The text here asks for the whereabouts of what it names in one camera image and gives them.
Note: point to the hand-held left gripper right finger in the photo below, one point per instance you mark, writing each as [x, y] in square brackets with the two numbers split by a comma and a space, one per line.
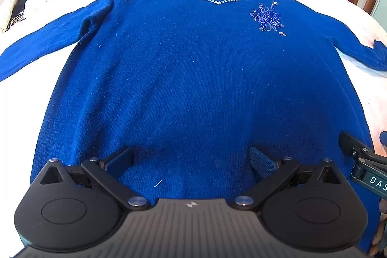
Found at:
[261, 162]

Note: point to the person's right hand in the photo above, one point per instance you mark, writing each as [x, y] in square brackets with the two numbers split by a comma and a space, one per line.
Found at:
[381, 235]

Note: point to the blue knit sweater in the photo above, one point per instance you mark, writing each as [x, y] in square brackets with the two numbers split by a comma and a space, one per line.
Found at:
[181, 79]

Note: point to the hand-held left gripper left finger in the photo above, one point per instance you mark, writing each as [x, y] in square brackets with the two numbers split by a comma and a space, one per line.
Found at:
[119, 161]

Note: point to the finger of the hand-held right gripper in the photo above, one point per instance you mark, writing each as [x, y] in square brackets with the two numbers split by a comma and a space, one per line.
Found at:
[352, 144]
[384, 140]

